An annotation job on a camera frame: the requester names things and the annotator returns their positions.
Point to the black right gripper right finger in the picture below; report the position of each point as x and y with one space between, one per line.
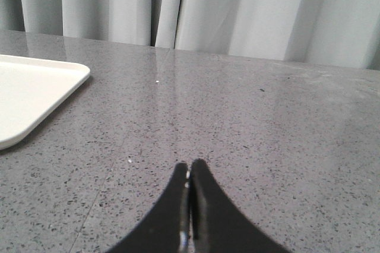
218 225

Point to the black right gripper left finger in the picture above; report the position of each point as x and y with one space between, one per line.
166 226

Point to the cream rectangular plastic tray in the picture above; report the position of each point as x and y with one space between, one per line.
31 89

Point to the grey pleated curtain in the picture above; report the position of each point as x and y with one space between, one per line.
331 32

